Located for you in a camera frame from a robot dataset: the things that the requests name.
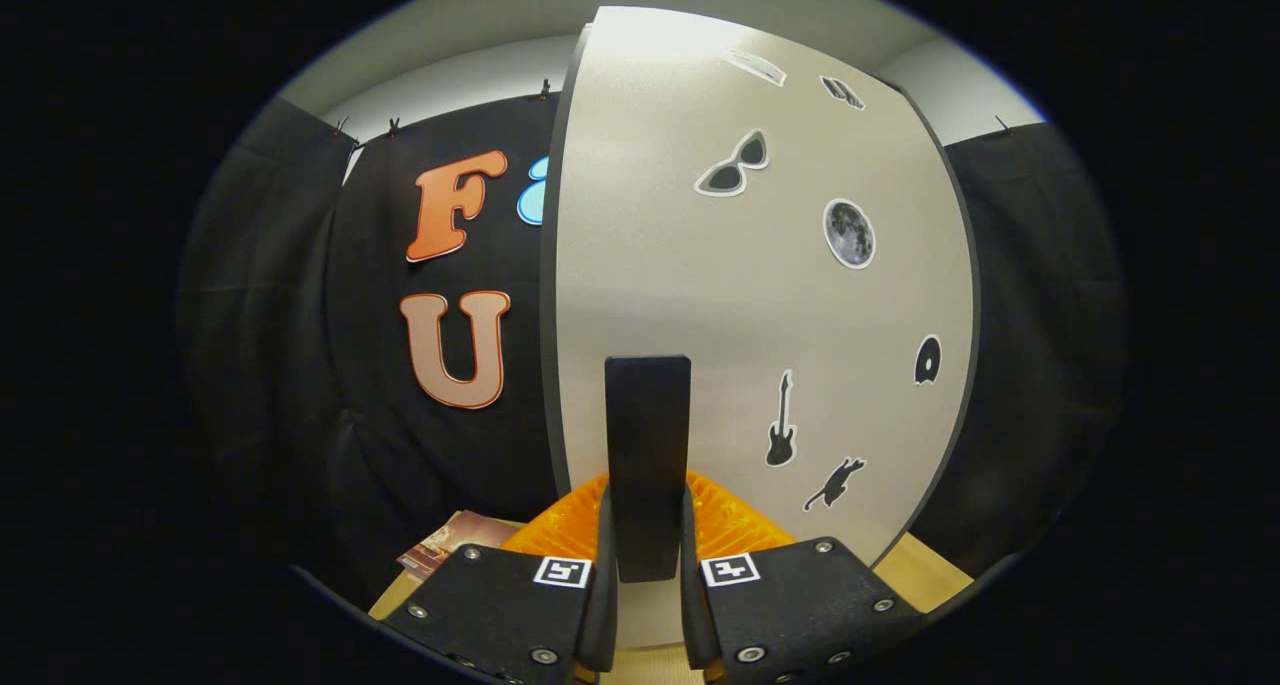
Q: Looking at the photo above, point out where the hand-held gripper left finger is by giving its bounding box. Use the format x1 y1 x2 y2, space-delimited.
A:
380 473 619 685

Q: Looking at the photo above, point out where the beige shoe cabinet door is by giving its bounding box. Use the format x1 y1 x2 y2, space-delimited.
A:
540 5 981 651

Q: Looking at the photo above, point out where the black door handle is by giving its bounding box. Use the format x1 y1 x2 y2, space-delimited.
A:
604 355 693 584

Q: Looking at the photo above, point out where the black backdrop cloth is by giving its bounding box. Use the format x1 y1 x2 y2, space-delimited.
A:
175 90 1126 616

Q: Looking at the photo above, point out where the brown book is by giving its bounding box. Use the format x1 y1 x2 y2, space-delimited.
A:
397 510 521 578

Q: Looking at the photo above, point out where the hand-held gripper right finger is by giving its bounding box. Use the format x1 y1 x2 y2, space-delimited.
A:
680 470 926 685

